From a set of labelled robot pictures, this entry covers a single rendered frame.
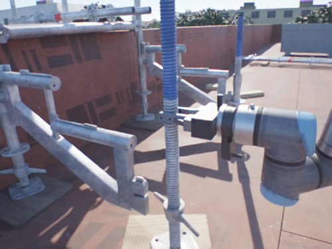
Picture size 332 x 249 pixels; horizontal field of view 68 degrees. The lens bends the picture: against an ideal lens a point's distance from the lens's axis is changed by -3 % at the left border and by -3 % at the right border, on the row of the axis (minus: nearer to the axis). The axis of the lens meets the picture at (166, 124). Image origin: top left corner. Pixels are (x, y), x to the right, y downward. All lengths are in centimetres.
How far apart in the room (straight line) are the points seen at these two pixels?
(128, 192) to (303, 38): 592
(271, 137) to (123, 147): 42
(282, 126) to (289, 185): 14
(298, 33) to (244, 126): 593
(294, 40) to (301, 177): 591
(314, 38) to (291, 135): 593
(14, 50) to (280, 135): 121
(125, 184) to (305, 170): 52
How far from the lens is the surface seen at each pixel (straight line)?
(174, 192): 76
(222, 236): 101
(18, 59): 141
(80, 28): 149
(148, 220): 105
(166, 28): 61
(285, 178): 60
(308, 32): 645
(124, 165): 81
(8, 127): 125
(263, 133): 56
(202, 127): 57
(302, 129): 56
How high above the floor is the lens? 72
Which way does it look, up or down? 21 degrees down
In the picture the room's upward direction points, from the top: 2 degrees counter-clockwise
